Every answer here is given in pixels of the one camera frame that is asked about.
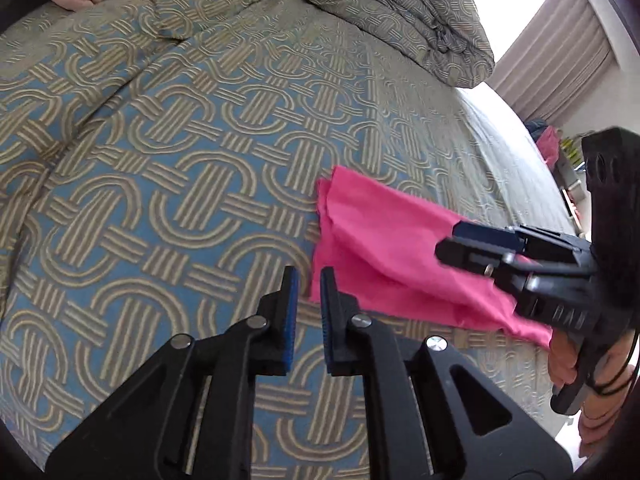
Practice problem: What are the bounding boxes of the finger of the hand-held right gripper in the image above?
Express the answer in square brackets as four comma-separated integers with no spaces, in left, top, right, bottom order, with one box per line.
[435,237,601,333]
[452,220,593,266]

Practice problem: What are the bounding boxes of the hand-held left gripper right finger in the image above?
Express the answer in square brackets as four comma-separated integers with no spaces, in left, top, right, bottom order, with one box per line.
[320,267,573,480]

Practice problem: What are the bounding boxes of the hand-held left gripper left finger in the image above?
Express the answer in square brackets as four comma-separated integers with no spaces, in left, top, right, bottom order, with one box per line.
[45,266,301,480]

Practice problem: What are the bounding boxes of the pink pants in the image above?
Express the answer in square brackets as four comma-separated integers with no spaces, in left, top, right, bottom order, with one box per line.
[309,165,553,350]

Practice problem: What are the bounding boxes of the person's right forearm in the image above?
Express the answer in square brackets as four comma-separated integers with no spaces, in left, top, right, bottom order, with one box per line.
[577,332,640,458]

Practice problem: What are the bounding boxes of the person's right hand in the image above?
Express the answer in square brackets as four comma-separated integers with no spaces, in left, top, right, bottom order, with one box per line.
[547,332,583,388]

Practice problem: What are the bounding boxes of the grey dressing table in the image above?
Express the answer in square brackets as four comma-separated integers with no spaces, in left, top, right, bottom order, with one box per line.
[557,135,593,233]

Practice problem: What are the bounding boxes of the pink garment on chair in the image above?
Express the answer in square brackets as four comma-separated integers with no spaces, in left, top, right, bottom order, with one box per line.
[537,125,561,168]

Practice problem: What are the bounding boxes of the beige curtain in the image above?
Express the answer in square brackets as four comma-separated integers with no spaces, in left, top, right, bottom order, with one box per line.
[487,0,626,121]

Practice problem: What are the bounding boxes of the bed with patterned sheet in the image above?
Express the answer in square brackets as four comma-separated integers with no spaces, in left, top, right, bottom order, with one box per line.
[0,0,576,480]

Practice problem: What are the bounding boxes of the folded patterned duvet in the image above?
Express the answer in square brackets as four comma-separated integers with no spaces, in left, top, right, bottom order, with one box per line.
[240,0,496,87]

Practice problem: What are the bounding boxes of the black cable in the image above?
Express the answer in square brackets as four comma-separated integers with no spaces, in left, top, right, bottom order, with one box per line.
[587,320,640,396]

